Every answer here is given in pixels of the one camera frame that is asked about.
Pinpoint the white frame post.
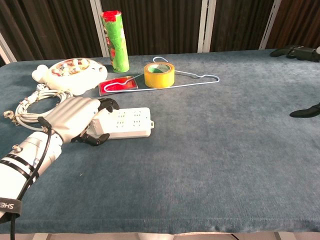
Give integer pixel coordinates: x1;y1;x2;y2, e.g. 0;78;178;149
89;0;111;58
258;0;282;50
197;0;216;53
0;32;18;65

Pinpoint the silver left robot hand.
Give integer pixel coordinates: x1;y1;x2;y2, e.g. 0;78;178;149
41;96;120;147

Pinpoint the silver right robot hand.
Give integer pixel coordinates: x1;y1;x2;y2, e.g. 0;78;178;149
270;45;320;118

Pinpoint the dark pleated curtain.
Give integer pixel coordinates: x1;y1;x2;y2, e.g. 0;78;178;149
0;0;320;67

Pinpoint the blue table cloth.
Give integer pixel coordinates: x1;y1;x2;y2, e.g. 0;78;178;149
0;48;320;235

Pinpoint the red square tin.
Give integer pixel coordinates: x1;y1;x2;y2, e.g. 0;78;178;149
98;75;139;97

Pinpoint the white cable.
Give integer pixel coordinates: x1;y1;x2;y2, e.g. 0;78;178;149
3;83;75;131

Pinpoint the white power strip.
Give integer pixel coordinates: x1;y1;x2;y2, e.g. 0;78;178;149
96;107;155;140

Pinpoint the light blue wire hanger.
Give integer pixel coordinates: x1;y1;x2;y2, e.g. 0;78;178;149
103;56;221;93

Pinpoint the green cylindrical snack can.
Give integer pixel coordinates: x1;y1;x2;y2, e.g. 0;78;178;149
100;10;130;74

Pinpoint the yellow tape roll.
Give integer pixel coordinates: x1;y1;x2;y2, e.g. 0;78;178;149
143;62;176;89

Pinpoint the black printed arm strap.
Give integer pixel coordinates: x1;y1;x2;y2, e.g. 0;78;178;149
0;197;23;225

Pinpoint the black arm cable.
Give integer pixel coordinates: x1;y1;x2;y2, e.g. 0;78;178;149
8;116;53;240

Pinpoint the white toy with balls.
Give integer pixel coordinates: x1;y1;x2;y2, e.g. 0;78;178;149
31;57;109;96

